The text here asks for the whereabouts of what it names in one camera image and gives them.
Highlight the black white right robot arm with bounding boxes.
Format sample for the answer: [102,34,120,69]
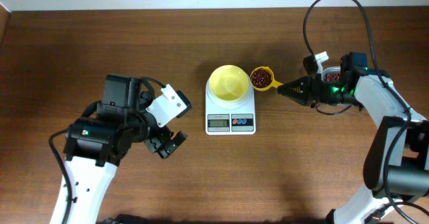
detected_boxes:
[277,52,428,223]

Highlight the clear plastic food container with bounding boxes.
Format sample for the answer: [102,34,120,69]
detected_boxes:
[322,66,341,82]

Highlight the white digital kitchen scale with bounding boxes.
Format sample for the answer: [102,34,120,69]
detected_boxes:
[205,77,256,135]

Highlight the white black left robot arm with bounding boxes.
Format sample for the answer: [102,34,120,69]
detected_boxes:
[48,74,192,223]

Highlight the yellow plastic measuring scoop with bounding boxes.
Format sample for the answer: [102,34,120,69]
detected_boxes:
[250,66,283,91]

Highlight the yellow plastic bowl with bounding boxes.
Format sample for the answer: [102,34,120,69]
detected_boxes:
[208,65,249,101]

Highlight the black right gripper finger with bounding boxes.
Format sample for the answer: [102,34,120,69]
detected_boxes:
[277,76,311,92]
[277,89,310,106]

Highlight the red adzuki beans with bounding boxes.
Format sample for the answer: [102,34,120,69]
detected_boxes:
[324,73,341,82]

